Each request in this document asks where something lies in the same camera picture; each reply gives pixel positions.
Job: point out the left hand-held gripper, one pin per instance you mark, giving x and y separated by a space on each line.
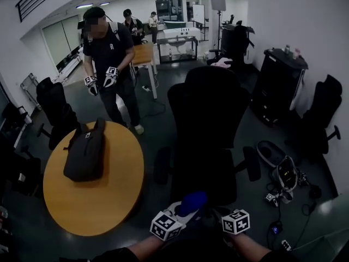
165 226

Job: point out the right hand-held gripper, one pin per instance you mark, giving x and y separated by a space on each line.
235 222

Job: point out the blue cloth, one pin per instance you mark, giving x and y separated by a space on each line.
193 201

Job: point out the person's left forearm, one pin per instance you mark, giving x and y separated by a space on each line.
147 246

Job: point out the person's right forearm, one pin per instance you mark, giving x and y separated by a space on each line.
248 246

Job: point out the black device with blue display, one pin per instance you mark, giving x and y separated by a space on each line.
276 229

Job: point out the spare hand-held gripper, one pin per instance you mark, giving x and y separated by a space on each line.
271 199

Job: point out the person's black shirt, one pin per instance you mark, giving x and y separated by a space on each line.
204 252

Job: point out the white power strip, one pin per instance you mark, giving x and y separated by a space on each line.
145 88
286 245

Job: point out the round wooden table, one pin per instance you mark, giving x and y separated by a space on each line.
109 187

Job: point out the white open carrying case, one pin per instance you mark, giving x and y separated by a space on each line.
272 154

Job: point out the black power adapter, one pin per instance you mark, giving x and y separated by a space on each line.
315 191

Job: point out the black office chair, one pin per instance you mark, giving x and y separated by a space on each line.
321 113
215 54
207 113
54 102

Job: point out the black backpack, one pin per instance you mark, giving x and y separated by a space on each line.
84 157

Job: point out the black wheeled cabinet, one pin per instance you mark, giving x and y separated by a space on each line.
275 89

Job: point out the pink garment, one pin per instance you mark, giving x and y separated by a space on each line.
223 62

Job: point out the wooden desk with white legs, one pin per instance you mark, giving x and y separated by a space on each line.
143 53

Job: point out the black draped equipment stand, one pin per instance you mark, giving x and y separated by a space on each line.
237 42

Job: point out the pink container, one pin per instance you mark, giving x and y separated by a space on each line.
297 53

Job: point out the small bottle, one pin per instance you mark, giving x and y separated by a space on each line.
287 48

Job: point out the white folding rack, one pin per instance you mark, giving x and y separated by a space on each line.
30 89

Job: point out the whiteboard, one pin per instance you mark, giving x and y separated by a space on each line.
198 13

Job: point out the grey panel on tripod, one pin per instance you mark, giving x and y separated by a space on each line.
217 1

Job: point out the long ceiling light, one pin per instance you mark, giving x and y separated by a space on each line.
104 3
84 6

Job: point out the black frame washbasin stand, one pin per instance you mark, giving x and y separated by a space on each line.
177 48

